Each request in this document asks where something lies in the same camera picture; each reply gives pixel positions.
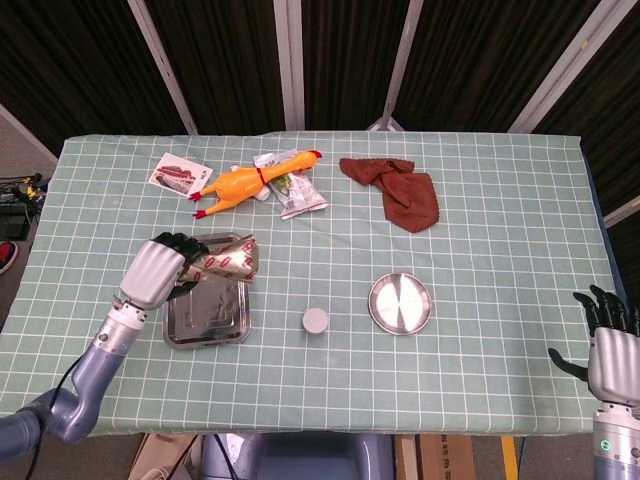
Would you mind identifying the cardboard box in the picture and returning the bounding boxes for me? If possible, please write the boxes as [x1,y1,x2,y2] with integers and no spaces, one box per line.
[130,433,199,480]
[394,433,476,480]

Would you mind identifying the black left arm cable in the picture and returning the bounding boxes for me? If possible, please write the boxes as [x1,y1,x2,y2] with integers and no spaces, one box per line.
[32,349,89,480]

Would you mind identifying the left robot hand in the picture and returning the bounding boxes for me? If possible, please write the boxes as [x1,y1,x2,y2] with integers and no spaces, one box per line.
[118,231,211,311]

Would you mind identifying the green checked tablecloth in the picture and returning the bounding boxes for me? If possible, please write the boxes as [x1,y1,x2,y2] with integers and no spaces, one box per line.
[0,130,626,435]

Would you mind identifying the black equipment box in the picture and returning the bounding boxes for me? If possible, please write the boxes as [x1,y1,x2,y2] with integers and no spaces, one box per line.
[0,202,31,241]

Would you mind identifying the small silver white packet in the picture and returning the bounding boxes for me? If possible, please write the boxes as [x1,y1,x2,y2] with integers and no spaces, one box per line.
[252,148,299,170]

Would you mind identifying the brown cloth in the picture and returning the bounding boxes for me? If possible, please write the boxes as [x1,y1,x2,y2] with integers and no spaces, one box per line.
[339,157,441,234]

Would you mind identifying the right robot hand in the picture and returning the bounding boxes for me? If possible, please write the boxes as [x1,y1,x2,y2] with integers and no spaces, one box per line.
[548,284,640,404]

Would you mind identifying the rectangular steel tray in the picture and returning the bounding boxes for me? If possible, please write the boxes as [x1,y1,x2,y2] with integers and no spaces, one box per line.
[162,231,251,350]

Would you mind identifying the brown snack packet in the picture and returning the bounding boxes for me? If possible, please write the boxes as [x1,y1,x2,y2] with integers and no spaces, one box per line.
[179,233,262,284]

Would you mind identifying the small grey cylinder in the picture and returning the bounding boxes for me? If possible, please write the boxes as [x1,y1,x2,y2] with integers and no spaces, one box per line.
[301,307,331,337]

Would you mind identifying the yellow rubber chicken toy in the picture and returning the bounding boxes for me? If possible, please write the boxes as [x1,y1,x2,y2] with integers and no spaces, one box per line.
[188,148,321,219]

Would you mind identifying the yellow black tools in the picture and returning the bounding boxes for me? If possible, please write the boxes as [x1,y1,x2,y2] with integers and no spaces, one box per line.
[0,172,50,204]

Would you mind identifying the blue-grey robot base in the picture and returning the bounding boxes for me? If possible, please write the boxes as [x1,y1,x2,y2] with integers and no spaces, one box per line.
[199,432,396,480]

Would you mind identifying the small picture card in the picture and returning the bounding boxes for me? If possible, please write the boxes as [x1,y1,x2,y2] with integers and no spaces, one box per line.
[149,152,213,195]

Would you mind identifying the round steel plate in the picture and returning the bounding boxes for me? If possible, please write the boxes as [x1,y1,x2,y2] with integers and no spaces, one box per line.
[367,271,433,336]

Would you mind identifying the black pleated curtain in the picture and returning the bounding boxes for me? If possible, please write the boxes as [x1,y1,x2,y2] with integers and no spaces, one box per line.
[0,0,640,216]

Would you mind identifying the white green snack bag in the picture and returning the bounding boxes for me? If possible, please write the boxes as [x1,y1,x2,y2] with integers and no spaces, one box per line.
[268,172,329,221]

